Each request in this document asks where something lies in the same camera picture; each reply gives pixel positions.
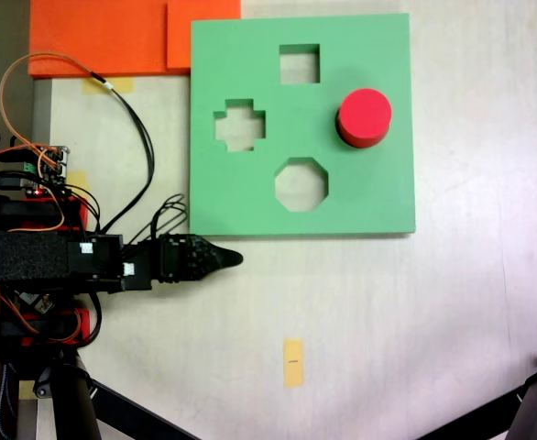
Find black plug cable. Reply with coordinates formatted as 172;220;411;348
0;171;27;190

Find black forearm servo cable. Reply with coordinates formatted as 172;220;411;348
150;192;189;239

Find grey braided cable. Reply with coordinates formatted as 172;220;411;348
0;361;16;436

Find red cylinder block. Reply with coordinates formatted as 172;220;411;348
334;88;394;150

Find green shape sorting board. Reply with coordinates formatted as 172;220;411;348
188;12;417;239

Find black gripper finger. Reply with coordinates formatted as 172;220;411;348
211;242;245;274

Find thick black tripod leg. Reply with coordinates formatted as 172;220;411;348
32;355;103;440

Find long black servo cable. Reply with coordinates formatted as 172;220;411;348
89;71;156;235

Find dark circuit board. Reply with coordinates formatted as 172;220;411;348
16;291;54;315

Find orange foam block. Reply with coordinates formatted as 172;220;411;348
27;0;242;78

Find orange servo cable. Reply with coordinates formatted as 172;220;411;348
0;52;95;160

